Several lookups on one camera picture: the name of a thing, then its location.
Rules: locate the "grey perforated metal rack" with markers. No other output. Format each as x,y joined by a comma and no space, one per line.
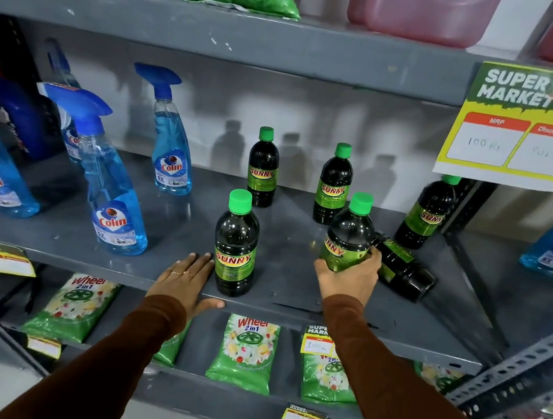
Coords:
520,294

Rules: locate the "grey metal shelf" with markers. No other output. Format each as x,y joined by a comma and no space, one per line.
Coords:
180,226

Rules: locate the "person's right hand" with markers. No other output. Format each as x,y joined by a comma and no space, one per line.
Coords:
347,284

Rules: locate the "person's left forearm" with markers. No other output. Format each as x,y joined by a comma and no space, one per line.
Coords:
98,375

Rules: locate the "black bottle green cap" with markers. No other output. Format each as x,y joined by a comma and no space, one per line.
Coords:
408,274
332,188
235,252
263,170
425,214
347,240

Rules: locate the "large yellow green price sign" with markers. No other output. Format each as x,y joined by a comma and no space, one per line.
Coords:
513,144

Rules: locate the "dark blue bottle red cap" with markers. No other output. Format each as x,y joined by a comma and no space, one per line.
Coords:
19,113

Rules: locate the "person's left hand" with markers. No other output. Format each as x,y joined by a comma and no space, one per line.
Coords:
180,285

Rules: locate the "person's right forearm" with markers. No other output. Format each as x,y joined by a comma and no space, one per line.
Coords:
408,406

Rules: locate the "green detergent packet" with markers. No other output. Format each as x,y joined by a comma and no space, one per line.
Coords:
326,381
71,308
242,357
171,349
438,379

